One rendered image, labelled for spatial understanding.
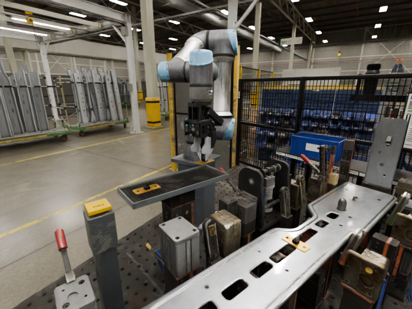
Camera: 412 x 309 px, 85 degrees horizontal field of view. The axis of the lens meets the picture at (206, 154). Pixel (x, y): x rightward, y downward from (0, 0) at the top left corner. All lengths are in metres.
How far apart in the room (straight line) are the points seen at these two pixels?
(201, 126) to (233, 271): 0.43
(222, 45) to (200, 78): 0.47
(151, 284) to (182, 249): 0.48
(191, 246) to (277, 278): 0.24
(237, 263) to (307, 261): 0.20
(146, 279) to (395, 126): 1.31
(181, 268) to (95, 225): 0.26
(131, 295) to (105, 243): 0.38
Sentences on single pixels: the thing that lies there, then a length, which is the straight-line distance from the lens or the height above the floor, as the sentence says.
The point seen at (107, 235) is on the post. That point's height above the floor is 1.07.
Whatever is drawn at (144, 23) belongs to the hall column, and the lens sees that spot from 8.90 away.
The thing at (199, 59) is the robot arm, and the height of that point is 1.56.
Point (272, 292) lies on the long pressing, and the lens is 0.66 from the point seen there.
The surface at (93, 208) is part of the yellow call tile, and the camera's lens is 0.71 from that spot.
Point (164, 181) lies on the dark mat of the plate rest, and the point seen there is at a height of 1.16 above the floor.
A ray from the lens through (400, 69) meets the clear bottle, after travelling 1.74.
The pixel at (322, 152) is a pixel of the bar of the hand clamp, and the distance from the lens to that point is 1.18.
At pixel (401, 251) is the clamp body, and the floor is 0.90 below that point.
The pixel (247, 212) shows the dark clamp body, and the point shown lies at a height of 1.06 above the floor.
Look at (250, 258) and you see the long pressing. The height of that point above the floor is 1.00.
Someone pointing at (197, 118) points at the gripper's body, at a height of 1.38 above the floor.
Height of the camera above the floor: 1.48
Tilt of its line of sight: 17 degrees down
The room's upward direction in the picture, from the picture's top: straight up
